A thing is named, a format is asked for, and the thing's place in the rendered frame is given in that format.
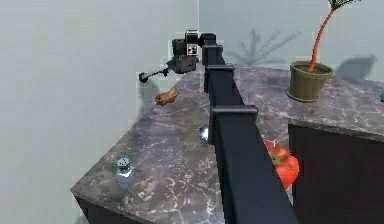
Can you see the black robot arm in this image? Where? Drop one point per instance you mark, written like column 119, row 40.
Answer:
column 243, row 160

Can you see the red tomato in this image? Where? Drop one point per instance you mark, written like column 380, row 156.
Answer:
column 282, row 164

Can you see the potted plant in olive pot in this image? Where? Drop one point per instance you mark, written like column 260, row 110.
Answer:
column 310, row 71

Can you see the silver round object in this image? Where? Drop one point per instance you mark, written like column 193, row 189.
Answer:
column 203, row 132

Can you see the small teal object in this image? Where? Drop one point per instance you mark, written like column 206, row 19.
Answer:
column 382, row 97

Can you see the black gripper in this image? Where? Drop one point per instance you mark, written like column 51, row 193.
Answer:
column 182, row 58

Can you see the grey marble kitchen counter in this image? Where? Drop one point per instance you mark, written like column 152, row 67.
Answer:
column 186, row 166

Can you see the glass salt shaker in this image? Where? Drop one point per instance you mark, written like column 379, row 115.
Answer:
column 125, row 172

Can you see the brown sausage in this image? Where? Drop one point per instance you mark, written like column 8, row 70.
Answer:
column 166, row 96

